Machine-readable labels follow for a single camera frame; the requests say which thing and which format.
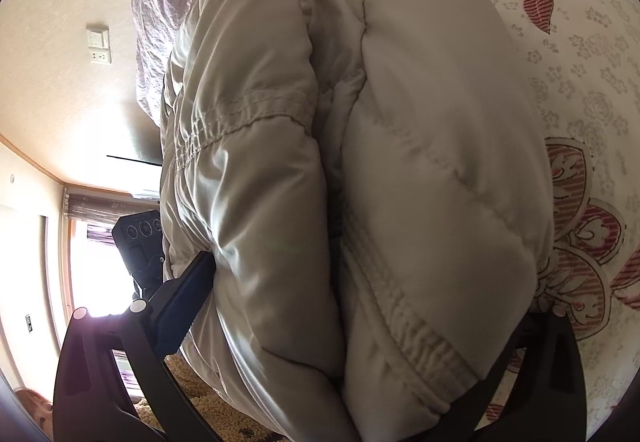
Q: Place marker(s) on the bright window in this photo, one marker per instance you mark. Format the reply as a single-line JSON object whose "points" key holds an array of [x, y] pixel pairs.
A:
{"points": [[95, 272]]}

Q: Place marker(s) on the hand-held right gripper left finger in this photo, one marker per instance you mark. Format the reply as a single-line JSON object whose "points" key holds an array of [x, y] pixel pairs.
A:
{"points": [[182, 307]]}

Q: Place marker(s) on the floral bed sheet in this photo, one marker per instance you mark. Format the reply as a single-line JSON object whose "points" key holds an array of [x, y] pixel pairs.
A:
{"points": [[575, 71]]}

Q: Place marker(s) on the beige puffer jacket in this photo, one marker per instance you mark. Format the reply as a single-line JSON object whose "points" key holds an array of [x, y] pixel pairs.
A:
{"points": [[350, 197]]}

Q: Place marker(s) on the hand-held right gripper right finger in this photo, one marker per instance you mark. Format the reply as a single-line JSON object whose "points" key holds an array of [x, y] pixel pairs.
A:
{"points": [[565, 372]]}

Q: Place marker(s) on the white wall switch plate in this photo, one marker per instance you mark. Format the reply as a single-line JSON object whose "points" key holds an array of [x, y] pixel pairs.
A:
{"points": [[97, 36]]}

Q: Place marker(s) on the person's head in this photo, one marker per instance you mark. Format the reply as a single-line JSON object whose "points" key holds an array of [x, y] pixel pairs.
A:
{"points": [[35, 412]]}

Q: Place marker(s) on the dark flat wall panel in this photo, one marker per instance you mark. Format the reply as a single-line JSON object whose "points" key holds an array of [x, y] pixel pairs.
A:
{"points": [[140, 160]]}

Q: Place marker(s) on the brown striped curtain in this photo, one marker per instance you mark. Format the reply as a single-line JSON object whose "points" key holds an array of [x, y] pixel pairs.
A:
{"points": [[105, 209]]}

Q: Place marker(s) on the lavender crinkled quilt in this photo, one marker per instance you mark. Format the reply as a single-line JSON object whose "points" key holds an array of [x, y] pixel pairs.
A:
{"points": [[165, 21]]}

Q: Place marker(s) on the white wall outlet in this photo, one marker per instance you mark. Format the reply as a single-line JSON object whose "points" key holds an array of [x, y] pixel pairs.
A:
{"points": [[100, 57]]}

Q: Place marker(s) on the small dark wall switch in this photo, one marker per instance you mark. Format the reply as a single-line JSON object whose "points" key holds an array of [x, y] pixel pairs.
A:
{"points": [[28, 323]]}

